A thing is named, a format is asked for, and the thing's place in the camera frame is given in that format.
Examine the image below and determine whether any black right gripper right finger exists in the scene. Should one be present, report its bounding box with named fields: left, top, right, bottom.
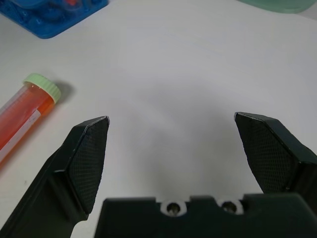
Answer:
left=234, top=112, right=317, bottom=195

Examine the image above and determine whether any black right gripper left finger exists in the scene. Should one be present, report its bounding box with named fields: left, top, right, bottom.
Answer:
left=0, top=116, right=110, bottom=238

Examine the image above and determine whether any orange tube with green cap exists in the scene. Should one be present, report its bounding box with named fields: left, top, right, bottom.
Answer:
left=0, top=72, right=62, bottom=165

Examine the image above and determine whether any blue plastic tube rack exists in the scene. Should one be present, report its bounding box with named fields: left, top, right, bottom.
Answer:
left=0, top=0, right=109, bottom=40

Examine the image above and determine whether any pale green round tray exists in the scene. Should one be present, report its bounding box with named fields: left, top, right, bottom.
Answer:
left=236, top=0, right=317, bottom=14

